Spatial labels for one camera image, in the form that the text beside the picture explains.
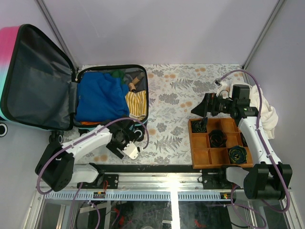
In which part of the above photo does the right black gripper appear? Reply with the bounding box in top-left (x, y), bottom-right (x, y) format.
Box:
top-left (191, 92), bottom-right (236, 117)

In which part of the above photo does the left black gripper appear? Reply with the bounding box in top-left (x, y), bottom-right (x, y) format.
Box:
top-left (108, 131), bottom-right (140, 159)

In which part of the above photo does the orange garment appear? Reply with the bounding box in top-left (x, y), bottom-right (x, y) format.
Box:
top-left (80, 121), bottom-right (100, 125)

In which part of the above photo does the blue garment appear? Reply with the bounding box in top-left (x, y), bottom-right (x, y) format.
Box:
top-left (75, 72), bottom-right (130, 122)

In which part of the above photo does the yellow white striped towel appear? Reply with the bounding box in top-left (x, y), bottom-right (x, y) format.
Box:
top-left (125, 90), bottom-right (148, 121)

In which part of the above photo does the small bottle black cap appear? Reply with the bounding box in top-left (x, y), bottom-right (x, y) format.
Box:
top-left (128, 83), bottom-right (136, 93)

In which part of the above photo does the small bottle grey cap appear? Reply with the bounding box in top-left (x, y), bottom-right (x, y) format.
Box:
top-left (132, 72), bottom-right (145, 85)

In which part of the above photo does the dark green garment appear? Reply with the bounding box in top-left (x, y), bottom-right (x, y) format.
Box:
top-left (110, 70), bottom-right (125, 84)

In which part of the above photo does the pink teal suitcase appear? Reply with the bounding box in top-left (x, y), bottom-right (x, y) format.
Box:
top-left (0, 24), bottom-right (148, 143)

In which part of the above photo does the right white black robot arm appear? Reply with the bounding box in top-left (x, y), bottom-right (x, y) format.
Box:
top-left (203, 84), bottom-right (292, 200)

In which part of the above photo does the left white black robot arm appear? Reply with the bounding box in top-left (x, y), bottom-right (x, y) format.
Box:
top-left (35, 106), bottom-right (191, 194)

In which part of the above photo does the rolled black belt top-left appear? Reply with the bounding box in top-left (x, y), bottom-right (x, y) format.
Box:
top-left (191, 117), bottom-right (208, 133)

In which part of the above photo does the rolled black belt centre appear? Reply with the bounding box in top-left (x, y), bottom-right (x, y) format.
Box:
top-left (209, 129), bottom-right (227, 148)

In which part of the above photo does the floral patterned table mat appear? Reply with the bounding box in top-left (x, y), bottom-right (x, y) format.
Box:
top-left (77, 64), bottom-right (245, 165)

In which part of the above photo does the wooden compartment tray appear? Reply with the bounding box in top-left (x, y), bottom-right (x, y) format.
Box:
top-left (188, 118), bottom-right (254, 169)

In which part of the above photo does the rolled black belt right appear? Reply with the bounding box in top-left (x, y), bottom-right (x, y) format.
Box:
top-left (240, 133), bottom-right (248, 147)

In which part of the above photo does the rolled dark belt bottom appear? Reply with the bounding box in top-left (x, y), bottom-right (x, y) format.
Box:
top-left (228, 146), bottom-right (247, 165)

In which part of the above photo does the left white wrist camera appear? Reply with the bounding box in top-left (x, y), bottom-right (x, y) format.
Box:
top-left (122, 142), bottom-right (140, 159)

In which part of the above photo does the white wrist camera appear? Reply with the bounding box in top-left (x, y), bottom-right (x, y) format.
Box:
top-left (214, 79), bottom-right (230, 98)
top-left (122, 142), bottom-right (140, 159)

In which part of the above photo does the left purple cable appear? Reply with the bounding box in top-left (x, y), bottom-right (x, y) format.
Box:
top-left (36, 117), bottom-right (150, 229)

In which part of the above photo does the purple cable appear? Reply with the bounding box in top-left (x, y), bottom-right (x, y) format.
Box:
top-left (36, 117), bottom-right (150, 229)
top-left (219, 69), bottom-right (291, 229)

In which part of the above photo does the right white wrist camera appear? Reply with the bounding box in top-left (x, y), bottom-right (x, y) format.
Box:
top-left (214, 79), bottom-right (230, 98)

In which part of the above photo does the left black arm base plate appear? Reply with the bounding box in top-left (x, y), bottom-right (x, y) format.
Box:
top-left (88, 174), bottom-right (119, 189)

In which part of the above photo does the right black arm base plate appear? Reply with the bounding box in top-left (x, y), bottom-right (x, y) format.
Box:
top-left (202, 173), bottom-right (233, 189)

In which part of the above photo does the aluminium rail frame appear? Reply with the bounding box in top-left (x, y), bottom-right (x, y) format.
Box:
top-left (23, 171), bottom-right (301, 229)

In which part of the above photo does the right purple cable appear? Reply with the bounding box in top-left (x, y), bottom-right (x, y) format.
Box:
top-left (219, 69), bottom-right (291, 229)

